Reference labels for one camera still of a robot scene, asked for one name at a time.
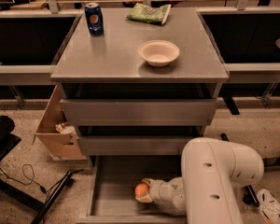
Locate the orange fruit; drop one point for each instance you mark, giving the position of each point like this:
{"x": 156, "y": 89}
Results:
{"x": 141, "y": 190}

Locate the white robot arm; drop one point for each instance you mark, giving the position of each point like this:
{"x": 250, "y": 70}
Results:
{"x": 210, "y": 172}

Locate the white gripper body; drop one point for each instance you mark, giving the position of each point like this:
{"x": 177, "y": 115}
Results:
{"x": 160, "y": 190}

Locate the grey drawer cabinet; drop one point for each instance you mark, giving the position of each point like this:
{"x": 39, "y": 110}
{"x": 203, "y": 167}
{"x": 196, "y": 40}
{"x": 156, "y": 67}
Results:
{"x": 139, "y": 89}

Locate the blue soda can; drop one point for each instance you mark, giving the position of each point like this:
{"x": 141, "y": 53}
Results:
{"x": 94, "y": 19}

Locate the grey top drawer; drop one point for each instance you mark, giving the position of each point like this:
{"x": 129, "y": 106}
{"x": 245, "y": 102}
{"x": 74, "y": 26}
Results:
{"x": 87, "y": 112}

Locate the green chip bag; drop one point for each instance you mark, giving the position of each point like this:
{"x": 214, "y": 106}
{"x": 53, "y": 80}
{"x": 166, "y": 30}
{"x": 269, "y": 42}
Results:
{"x": 147, "y": 14}

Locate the grey bottom drawer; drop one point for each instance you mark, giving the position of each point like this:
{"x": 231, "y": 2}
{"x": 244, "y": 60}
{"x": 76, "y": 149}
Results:
{"x": 112, "y": 190}

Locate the black floor stand leg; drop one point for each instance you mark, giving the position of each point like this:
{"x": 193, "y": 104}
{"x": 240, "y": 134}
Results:
{"x": 54, "y": 192}

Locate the black chair base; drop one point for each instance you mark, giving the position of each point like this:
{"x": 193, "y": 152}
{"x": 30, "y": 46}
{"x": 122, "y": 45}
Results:
{"x": 7, "y": 142}

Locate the white paper bowl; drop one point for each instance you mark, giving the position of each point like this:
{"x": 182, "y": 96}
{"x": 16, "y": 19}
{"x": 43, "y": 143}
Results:
{"x": 159, "y": 53}

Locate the grey middle drawer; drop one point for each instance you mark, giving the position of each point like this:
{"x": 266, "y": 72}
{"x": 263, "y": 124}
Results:
{"x": 132, "y": 145}

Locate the white sneaker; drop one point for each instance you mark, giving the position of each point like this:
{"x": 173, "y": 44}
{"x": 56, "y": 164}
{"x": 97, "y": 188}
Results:
{"x": 269, "y": 207}

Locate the crumpled paper in box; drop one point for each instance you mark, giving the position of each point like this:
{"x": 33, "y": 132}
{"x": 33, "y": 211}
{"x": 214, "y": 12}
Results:
{"x": 65, "y": 128}

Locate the grey drawer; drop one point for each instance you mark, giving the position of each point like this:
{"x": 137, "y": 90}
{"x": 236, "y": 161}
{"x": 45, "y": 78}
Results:
{"x": 112, "y": 190}
{"x": 87, "y": 112}
{"x": 132, "y": 145}

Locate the cardboard box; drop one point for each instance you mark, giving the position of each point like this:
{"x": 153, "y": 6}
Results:
{"x": 61, "y": 146}

